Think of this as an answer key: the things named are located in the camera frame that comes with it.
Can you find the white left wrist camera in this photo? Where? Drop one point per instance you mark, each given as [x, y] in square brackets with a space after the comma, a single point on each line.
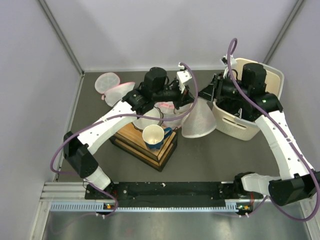
[183, 76]

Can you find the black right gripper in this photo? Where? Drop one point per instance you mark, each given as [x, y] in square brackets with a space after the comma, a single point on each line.
[215, 86]

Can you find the grey slotted cable duct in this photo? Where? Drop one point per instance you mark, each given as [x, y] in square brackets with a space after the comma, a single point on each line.
[107, 206]

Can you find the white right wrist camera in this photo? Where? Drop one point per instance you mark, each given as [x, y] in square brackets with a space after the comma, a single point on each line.
[228, 65]

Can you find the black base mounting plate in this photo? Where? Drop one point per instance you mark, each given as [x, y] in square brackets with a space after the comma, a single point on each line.
[177, 194]

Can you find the white mesh laundry bag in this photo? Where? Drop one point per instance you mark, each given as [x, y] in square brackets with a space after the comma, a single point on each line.
[199, 122]

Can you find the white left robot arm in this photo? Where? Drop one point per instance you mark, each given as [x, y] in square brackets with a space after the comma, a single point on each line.
[79, 148]

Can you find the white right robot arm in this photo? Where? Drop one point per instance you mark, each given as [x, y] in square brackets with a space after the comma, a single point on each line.
[247, 101]

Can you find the pink-trimmed mesh laundry bag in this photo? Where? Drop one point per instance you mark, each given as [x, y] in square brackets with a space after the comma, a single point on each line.
[169, 111]

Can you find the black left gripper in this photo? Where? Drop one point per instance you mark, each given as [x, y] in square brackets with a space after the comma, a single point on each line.
[185, 98]

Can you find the white plastic laundry basket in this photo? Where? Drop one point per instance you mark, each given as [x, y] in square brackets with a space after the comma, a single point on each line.
[263, 84]

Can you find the blue and white cup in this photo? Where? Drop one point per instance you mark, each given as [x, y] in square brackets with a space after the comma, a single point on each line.
[155, 135]

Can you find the white scalloped bowl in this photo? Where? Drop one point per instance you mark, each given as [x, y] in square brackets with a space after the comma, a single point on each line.
[141, 123]

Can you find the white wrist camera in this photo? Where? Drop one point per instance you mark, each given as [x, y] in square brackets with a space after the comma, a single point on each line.
[183, 76]
[228, 65]

